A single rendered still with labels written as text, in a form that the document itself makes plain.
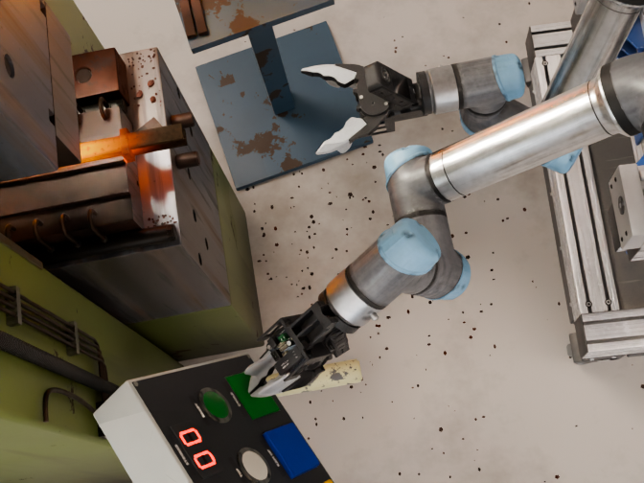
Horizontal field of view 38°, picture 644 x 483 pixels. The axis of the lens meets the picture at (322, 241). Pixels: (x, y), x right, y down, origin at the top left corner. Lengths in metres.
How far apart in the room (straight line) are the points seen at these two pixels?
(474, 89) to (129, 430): 0.75
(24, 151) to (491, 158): 0.59
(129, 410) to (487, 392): 1.33
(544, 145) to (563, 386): 1.27
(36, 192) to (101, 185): 0.11
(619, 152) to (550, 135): 1.17
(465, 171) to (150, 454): 0.56
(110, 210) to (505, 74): 0.67
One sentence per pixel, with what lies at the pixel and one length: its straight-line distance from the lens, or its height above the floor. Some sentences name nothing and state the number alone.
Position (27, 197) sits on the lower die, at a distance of 1.59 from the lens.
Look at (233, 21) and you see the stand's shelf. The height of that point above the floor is 0.76.
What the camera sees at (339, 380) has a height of 0.64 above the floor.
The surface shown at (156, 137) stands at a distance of 1.53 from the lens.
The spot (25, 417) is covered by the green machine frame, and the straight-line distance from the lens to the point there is 1.35.
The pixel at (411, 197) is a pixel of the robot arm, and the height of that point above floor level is 1.13.
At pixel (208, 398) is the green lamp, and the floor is 1.10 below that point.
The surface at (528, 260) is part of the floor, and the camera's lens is 2.47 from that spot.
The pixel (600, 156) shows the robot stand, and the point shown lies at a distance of 2.37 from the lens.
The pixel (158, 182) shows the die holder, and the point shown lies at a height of 0.91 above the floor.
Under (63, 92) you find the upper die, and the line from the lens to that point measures 1.30.
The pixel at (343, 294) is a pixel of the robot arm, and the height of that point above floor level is 1.18.
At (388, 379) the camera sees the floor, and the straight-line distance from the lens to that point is 2.39.
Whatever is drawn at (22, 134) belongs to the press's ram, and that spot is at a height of 1.43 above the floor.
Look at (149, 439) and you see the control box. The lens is 1.22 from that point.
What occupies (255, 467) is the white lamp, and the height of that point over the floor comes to 1.09.
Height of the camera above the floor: 2.36
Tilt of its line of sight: 72 degrees down
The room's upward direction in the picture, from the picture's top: 18 degrees counter-clockwise
